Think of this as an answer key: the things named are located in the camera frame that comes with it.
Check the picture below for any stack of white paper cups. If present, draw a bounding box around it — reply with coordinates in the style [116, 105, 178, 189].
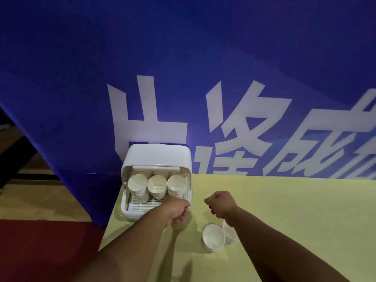
[127, 174, 150, 203]
[166, 174, 187, 199]
[147, 175, 168, 201]

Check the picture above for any white paper cup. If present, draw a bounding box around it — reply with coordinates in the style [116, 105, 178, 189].
[222, 220, 240, 245]
[201, 224, 226, 253]

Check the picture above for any person's right forearm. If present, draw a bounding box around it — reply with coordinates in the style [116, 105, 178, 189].
[224, 205, 376, 282]

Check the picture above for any person's left forearm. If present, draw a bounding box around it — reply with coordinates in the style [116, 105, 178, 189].
[69, 207, 171, 282]

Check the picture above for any person's right hand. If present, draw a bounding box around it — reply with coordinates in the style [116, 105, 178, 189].
[204, 191, 238, 220]

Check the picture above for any white plastic cup cabinet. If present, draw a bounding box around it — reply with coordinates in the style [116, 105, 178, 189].
[121, 144, 193, 223]

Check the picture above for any white slatted drain tray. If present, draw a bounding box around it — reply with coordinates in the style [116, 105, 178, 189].
[129, 196, 165, 214]

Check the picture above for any person's left hand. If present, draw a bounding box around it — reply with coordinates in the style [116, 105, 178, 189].
[161, 197, 191, 225]

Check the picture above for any blue banner with white characters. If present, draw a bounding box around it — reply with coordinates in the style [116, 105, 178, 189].
[0, 0, 376, 229]

